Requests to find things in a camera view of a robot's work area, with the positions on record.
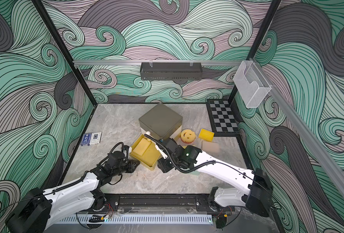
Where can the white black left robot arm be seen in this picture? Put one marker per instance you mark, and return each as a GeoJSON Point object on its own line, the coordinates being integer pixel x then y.
{"type": "Point", "coordinates": [39, 209]}

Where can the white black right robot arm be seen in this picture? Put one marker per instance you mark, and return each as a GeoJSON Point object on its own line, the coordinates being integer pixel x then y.
{"type": "Point", "coordinates": [249, 188]}

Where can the white slotted cable duct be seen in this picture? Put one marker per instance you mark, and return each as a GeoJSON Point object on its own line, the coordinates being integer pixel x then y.
{"type": "Point", "coordinates": [200, 219]}

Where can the blue playing card box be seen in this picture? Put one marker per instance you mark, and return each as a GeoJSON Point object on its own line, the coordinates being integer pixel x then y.
{"type": "Point", "coordinates": [85, 141]}

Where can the clear plastic wall bin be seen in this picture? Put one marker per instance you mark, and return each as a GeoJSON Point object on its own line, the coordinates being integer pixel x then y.
{"type": "Point", "coordinates": [251, 83]}

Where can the black white checkerboard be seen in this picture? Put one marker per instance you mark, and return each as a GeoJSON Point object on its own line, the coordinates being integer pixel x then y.
{"type": "Point", "coordinates": [222, 121]}

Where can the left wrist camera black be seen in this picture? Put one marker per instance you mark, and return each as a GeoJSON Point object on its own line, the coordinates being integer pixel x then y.
{"type": "Point", "coordinates": [116, 160]}

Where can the yellow bottom drawer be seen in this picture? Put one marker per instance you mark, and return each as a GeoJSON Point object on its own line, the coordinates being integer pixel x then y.
{"type": "Point", "coordinates": [149, 158]}

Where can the pale pink rectangular sponge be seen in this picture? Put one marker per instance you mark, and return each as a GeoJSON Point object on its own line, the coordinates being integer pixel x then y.
{"type": "Point", "coordinates": [210, 147]}

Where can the round smiley sponge pink-backed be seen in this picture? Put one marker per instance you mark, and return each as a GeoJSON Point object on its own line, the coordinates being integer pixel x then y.
{"type": "Point", "coordinates": [187, 136]}

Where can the black wall-mounted shelf tray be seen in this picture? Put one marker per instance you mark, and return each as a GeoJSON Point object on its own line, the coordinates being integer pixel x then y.
{"type": "Point", "coordinates": [171, 71]}

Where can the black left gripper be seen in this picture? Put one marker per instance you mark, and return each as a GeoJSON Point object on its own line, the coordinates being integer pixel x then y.
{"type": "Point", "coordinates": [129, 167]}

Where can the yellow rectangular sponge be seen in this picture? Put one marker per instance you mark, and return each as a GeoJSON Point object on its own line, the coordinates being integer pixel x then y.
{"type": "Point", "coordinates": [206, 135]}

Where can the olive three-drawer storage box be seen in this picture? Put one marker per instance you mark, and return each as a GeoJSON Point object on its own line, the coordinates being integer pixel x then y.
{"type": "Point", "coordinates": [162, 123]}

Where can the light yellow foam sponge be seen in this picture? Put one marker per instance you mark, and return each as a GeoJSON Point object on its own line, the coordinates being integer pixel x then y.
{"type": "Point", "coordinates": [142, 146]}

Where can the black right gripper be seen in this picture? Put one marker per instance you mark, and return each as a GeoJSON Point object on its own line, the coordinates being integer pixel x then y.
{"type": "Point", "coordinates": [163, 165]}

